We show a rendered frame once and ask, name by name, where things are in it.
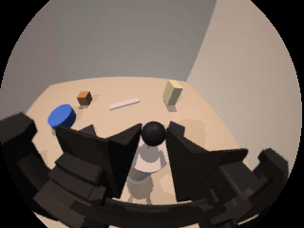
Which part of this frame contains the blue cylinder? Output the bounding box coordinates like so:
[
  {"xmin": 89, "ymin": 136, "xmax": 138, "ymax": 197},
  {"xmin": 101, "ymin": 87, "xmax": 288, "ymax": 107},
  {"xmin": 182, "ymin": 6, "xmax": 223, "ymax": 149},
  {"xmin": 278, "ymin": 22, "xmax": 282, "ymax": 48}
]
[{"xmin": 48, "ymin": 104, "xmax": 76, "ymax": 130}]

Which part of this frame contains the grey flat bar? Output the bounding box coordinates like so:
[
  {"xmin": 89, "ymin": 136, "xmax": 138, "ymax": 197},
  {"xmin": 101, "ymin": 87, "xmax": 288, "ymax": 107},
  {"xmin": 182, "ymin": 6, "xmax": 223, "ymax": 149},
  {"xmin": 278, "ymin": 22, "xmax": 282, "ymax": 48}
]
[{"xmin": 109, "ymin": 98, "xmax": 141, "ymax": 110}]

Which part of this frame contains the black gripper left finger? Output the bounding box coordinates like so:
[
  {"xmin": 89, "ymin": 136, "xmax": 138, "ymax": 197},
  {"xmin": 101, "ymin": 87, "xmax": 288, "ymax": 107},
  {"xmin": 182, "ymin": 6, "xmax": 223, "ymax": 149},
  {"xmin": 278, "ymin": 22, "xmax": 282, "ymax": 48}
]
[{"xmin": 56, "ymin": 124, "xmax": 143, "ymax": 199}]

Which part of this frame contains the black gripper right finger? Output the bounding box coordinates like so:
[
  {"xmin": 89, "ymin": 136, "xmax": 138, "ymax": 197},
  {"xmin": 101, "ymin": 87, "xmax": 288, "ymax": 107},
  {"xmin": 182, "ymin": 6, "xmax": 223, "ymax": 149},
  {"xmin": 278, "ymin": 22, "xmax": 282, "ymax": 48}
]
[{"xmin": 164, "ymin": 126, "xmax": 248, "ymax": 202}]

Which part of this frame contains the glass french press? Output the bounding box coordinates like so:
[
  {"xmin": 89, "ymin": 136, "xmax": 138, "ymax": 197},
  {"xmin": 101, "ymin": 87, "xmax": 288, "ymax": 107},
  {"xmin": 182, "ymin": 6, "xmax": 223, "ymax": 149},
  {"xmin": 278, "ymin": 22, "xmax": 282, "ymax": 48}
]
[{"xmin": 126, "ymin": 122, "xmax": 168, "ymax": 185}]

